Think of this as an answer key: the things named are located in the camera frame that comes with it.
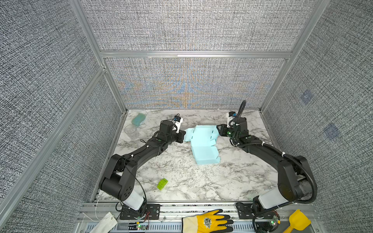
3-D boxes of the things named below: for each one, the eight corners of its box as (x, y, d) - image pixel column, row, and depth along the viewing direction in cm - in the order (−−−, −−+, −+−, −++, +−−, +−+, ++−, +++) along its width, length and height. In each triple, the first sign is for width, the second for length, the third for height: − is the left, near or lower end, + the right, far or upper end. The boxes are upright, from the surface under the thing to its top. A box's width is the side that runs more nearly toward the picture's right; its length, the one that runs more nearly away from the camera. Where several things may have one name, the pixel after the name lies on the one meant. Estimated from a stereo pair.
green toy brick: (156, 187, 83) (155, 185, 81) (164, 178, 86) (163, 177, 84) (160, 191, 82) (160, 189, 80) (168, 182, 85) (167, 180, 83)
